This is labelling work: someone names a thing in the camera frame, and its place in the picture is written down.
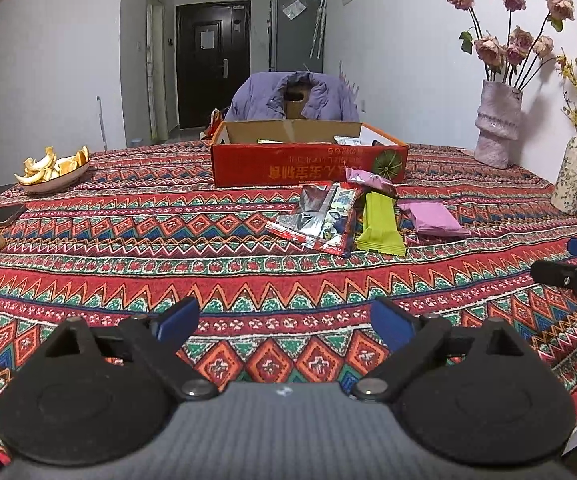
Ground speckled white vase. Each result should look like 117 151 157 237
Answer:
551 135 577 216

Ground patterned red tablecloth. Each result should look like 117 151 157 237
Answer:
0 142 577 467

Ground white folded umbrella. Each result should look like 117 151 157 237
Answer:
310 0 328 59

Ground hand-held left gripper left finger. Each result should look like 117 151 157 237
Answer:
43 297 219 402

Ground red shopping bag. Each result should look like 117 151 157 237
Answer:
201 109 229 142

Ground brown cardboard box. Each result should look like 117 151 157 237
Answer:
284 85 314 120

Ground grey refrigerator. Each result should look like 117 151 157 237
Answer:
269 0 325 73

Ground white plate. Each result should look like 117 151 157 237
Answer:
18 160 90 195

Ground red black snack packet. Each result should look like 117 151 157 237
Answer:
265 183 341 253
313 183 365 259

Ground pink textured vase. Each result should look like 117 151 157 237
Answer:
473 80 524 170

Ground pink dark snack packet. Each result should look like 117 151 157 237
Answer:
345 167 397 199

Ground dried pink rose bouquet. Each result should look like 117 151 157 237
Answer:
445 0 576 86

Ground bowl of orange peels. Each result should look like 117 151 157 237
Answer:
14 145 90 186

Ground green snack packet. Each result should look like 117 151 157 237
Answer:
355 192 407 257

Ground white interior door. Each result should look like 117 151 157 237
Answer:
146 0 170 144

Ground red cardboard box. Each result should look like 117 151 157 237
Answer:
210 120 409 188

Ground dark entrance door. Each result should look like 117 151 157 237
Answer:
176 2 252 130

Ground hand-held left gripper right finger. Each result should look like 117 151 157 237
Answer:
351 297 526 402

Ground black phone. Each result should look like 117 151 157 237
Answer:
0 203 27 227

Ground purple jacket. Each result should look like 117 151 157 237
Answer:
224 71 360 122

